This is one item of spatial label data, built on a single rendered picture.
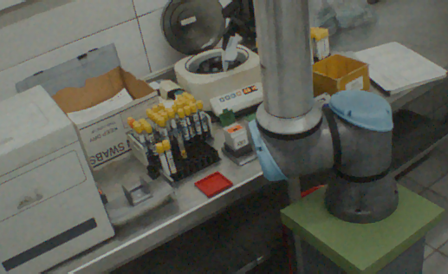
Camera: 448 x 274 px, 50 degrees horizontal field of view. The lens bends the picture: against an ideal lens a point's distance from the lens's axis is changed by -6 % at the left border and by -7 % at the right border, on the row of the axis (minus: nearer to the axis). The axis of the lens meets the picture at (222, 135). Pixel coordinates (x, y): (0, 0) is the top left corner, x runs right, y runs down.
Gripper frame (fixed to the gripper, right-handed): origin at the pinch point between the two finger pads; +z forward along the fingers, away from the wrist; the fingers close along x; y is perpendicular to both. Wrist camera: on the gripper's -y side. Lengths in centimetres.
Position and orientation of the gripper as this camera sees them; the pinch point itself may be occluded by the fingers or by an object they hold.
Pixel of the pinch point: (249, 63)
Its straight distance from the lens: 132.1
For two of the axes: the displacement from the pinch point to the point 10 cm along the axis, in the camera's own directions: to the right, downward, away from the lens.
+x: 8.9, -3.3, 3.0
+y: 4.2, 3.9, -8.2
